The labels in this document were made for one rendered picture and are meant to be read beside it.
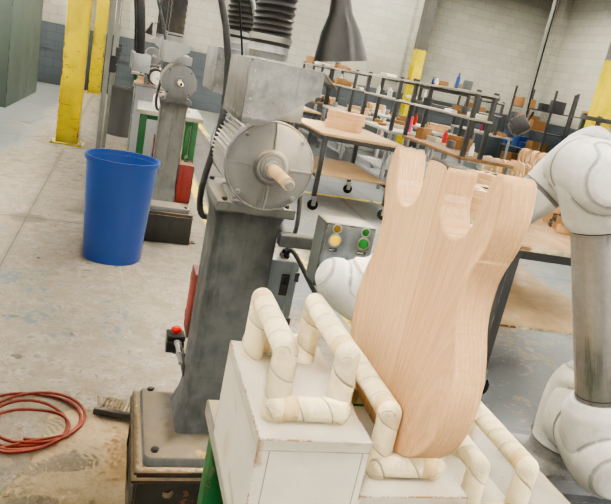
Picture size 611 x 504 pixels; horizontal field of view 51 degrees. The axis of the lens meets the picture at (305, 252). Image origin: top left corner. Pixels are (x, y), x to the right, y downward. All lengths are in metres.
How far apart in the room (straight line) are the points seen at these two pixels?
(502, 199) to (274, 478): 0.43
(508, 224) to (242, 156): 1.14
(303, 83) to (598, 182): 0.66
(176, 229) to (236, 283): 3.20
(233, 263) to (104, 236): 2.58
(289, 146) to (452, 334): 1.11
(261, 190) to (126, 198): 2.69
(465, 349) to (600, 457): 0.75
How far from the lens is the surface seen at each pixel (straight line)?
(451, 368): 0.80
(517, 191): 0.75
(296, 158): 1.82
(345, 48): 1.61
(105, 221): 4.50
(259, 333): 0.96
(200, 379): 2.18
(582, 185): 1.31
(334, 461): 0.84
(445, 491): 0.95
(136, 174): 4.41
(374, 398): 0.91
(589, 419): 1.51
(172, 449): 2.21
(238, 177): 1.80
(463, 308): 0.79
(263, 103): 1.48
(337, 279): 1.46
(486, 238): 0.75
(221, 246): 2.00
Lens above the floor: 1.53
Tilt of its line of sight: 16 degrees down
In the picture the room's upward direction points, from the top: 12 degrees clockwise
